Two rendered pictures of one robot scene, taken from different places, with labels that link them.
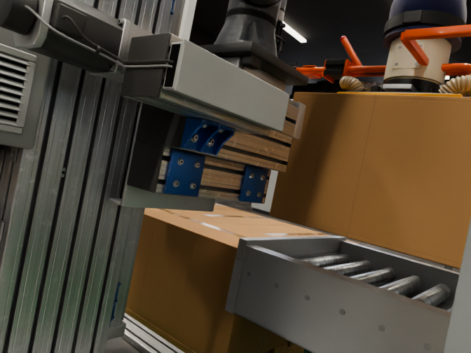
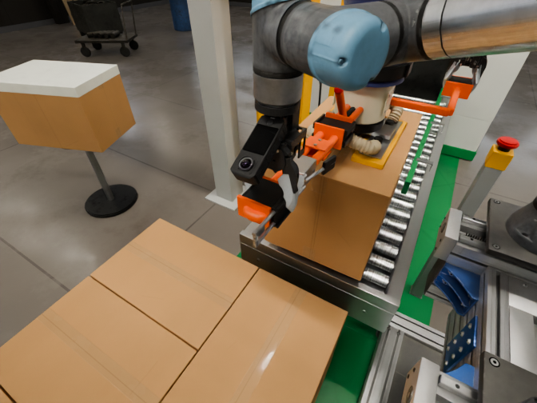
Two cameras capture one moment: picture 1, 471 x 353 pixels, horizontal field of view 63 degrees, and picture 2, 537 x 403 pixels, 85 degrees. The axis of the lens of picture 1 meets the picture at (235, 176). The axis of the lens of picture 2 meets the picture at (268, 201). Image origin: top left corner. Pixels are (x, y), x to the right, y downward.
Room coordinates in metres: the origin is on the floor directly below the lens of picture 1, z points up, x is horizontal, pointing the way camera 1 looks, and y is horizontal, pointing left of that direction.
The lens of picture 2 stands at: (1.62, 0.42, 1.59)
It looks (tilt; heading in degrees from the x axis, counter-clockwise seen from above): 41 degrees down; 261
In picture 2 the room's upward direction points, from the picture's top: straight up
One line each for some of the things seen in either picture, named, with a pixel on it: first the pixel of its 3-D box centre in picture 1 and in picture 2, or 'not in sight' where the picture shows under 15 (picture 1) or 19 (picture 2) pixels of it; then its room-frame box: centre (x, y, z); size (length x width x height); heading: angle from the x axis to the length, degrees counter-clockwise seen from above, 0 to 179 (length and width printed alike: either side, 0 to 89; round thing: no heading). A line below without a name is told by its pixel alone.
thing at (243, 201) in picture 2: not in sight; (264, 200); (1.56, -0.02, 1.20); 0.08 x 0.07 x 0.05; 50
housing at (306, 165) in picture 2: not in sight; (297, 170); (1.47, -0.12, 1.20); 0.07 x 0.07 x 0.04; 50
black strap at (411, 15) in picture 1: (422, 32); (371, 62); (1.17, -0.47, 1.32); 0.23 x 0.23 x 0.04
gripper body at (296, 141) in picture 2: (271, 37); (278, 132); (1.53, -0.03, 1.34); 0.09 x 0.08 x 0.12; 50
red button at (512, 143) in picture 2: not in sight; (506, 145); (0.58, -0.41, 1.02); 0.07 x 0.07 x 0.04
